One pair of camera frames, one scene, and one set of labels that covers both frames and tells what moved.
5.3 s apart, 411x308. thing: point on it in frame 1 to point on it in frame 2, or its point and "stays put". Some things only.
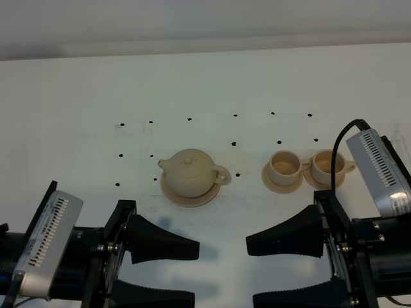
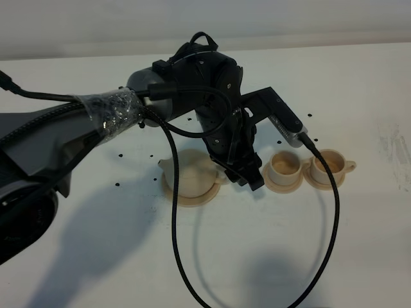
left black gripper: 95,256 to 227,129
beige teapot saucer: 189,202 stays put
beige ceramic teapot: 192,173 stays put
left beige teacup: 286,167 stays put
